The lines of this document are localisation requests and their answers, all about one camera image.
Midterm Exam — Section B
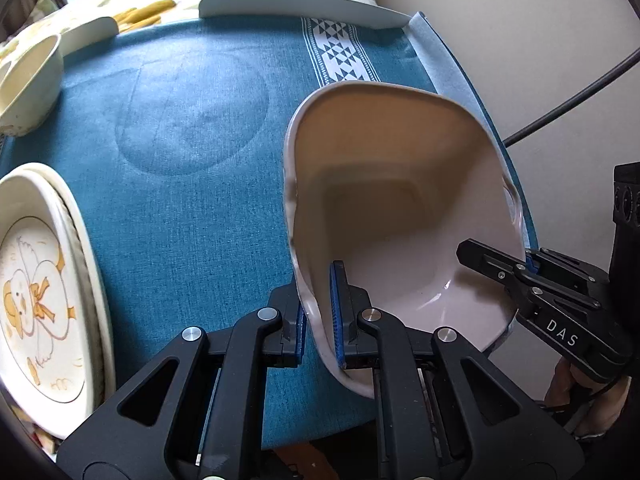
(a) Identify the blue patterned tablecloth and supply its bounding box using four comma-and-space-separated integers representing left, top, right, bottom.
0, 10, 539, 450

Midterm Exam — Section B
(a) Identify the plain white plate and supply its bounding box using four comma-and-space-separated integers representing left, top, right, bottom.
22, 162, 117, 408

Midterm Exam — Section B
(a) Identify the black cable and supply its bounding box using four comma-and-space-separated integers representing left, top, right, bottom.
502, 51, 640, 145

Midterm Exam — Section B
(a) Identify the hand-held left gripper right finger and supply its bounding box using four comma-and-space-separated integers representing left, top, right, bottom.
328, 260, 586, 467

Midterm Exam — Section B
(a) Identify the pink square bowl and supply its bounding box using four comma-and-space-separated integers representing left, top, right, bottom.
282, 81, 529, 400

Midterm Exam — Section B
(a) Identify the person's right hand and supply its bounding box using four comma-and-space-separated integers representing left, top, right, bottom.
544, 360, 632, 438

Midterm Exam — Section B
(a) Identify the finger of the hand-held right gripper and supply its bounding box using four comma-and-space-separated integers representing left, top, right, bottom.
456, 238, 600, 319
528, 247, 609, 307

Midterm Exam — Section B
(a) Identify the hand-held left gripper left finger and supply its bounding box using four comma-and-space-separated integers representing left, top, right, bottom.
57, 280, 308, 471

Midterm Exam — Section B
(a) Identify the white plate with duck print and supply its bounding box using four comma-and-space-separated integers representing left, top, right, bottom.
0, 167, 98, 441

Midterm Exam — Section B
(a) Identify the cream bowl with yellow inside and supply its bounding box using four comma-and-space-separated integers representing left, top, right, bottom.
0, 33, 65, 137

